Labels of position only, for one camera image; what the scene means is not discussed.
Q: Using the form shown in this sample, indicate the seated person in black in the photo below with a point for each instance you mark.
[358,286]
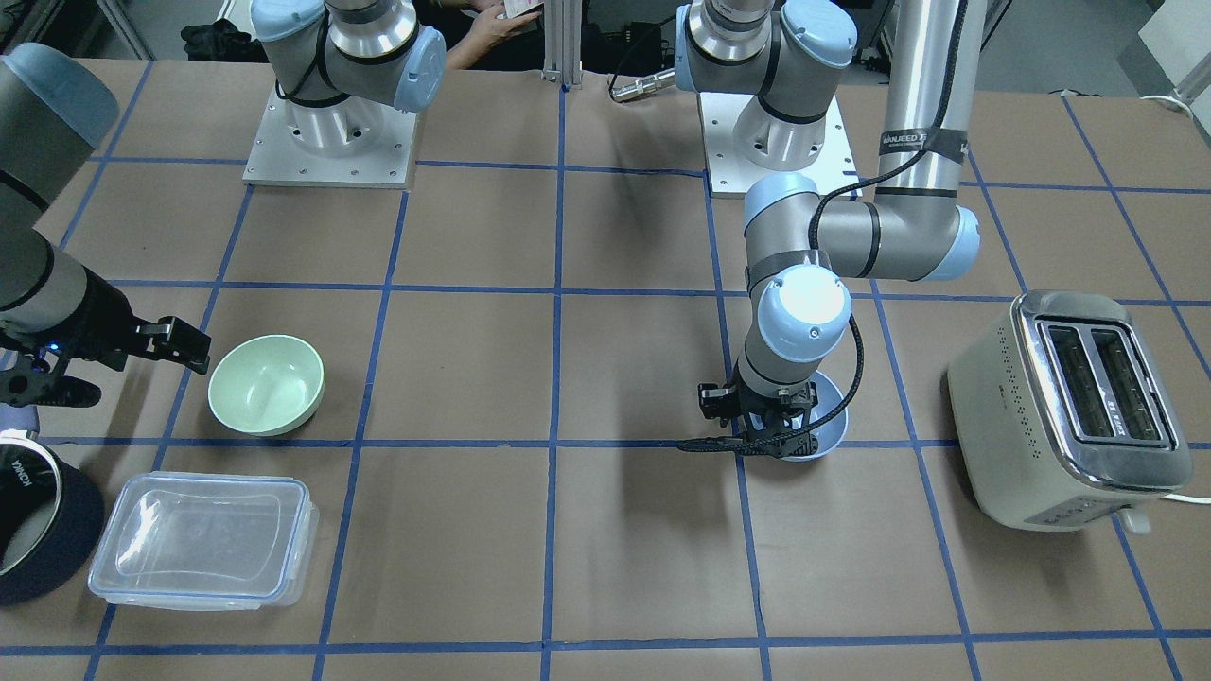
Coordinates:
[479,35]

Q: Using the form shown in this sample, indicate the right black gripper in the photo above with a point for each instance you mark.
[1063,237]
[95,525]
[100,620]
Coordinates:
[97,324]

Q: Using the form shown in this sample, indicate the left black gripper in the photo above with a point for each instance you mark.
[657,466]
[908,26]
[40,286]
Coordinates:
[710,399]

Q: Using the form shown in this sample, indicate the aluminium frame post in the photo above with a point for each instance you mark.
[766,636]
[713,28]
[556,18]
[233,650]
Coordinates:
[562,26]

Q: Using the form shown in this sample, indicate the clear plastic food container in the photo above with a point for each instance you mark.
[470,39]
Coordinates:
[206,542]

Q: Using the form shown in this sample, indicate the cream and chrome toaster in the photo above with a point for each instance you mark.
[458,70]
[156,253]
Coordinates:
[1062,417]

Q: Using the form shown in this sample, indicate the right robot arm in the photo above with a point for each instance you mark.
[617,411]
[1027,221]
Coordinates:
[55,114]

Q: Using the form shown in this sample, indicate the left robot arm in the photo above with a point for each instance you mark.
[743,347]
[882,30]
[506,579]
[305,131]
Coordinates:
[803,358]

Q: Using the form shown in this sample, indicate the green bowl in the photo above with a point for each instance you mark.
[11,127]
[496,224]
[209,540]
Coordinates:
[267,386]

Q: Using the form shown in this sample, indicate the dark blue saucepan with lid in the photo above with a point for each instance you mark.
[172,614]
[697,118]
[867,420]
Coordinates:
[51,518]

